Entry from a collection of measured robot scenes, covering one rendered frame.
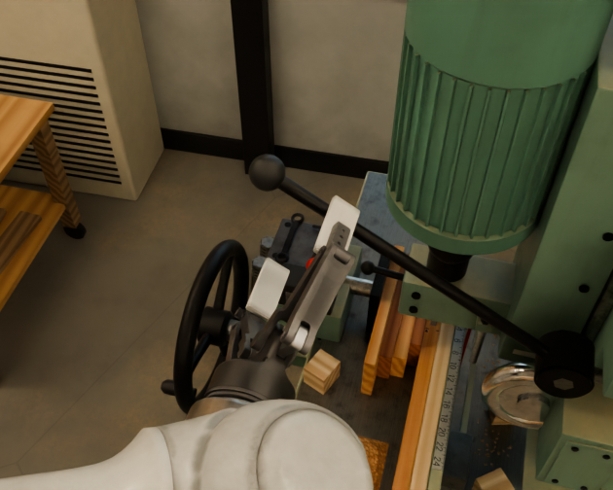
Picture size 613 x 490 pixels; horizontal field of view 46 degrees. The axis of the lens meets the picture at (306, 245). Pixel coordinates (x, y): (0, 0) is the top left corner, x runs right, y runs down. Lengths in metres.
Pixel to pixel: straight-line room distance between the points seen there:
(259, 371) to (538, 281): 0.35
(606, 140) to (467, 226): 0.16
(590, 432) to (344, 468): 0.49
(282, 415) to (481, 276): 0.59
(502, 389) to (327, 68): 1.61
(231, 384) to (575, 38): 0.39
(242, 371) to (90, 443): 1.47
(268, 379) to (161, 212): 1.93
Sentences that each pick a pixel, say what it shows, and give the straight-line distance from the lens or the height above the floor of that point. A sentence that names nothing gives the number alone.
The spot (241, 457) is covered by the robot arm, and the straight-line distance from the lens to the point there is 0.37.
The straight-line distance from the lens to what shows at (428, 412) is 0.96.
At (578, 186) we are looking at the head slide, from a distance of 0.73.
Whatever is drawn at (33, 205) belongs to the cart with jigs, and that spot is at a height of 0.18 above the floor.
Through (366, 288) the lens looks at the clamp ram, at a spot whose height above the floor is 0.96.
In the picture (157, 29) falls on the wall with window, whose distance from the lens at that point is 2.45.
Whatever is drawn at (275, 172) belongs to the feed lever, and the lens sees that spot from 0.67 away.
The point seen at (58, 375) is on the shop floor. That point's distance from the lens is 2.20.
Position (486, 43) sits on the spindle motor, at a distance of 0.62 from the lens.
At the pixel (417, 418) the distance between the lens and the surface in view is 0.97.
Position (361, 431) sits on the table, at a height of 0.90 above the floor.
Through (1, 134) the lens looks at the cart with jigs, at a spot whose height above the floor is 0.53.
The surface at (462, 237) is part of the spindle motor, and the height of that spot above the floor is 1.22.
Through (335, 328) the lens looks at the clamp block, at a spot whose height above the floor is 0.93.
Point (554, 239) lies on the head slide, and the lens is 0.78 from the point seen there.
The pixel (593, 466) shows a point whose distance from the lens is 0.88.
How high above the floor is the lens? 1.79
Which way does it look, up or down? 49 degrees down
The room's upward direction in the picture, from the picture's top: straight up
